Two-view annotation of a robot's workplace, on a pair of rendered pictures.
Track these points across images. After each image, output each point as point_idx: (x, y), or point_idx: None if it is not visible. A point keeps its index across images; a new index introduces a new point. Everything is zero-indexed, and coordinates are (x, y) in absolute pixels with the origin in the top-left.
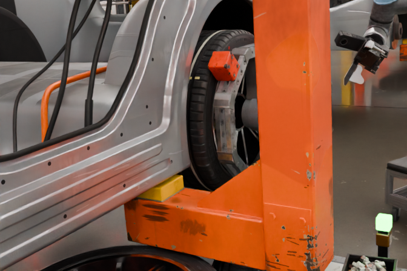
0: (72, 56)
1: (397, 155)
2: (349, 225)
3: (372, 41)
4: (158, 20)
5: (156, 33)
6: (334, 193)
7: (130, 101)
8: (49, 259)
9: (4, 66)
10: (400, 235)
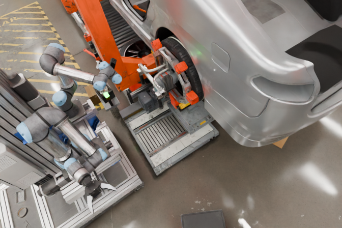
0: None
1: None
2: (222, 191)
3: (98, 62)
4: (147, 10)
5: (147, 13)
6: (272, 218)
7: (143, 23)
8: None
9: None
10: (198, 207)
